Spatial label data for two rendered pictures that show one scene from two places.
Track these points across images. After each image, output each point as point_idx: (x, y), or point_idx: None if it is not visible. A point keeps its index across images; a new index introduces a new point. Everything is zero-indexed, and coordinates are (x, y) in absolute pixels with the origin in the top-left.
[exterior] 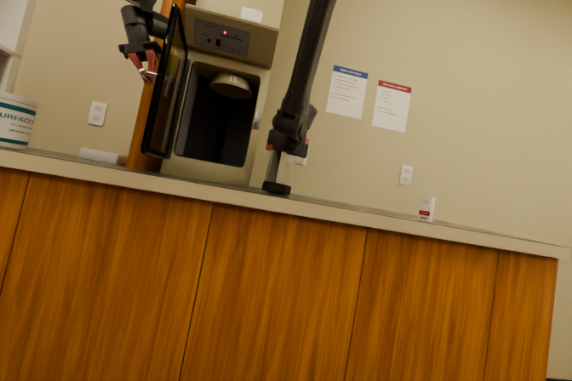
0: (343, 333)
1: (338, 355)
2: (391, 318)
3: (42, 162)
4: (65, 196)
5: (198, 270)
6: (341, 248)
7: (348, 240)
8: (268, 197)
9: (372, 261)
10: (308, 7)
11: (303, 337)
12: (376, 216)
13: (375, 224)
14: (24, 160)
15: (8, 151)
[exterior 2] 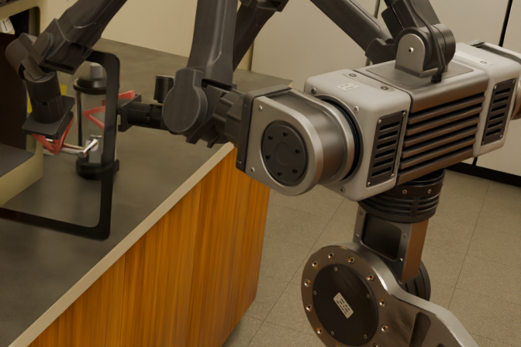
0: (190, 269)
1: (187, 289)
2: (211, 230)
3: (43, 320)
4: (42, 336)
5: (121, 307)
6: (191, 200)
7: (194, 188)
8: (166, 200)
9: (204, 194)
10: (244, 32)
11: (172, 295)
12: (215, 155)
13: (215, 163)
14: (32, 331)
15: (21, 336)
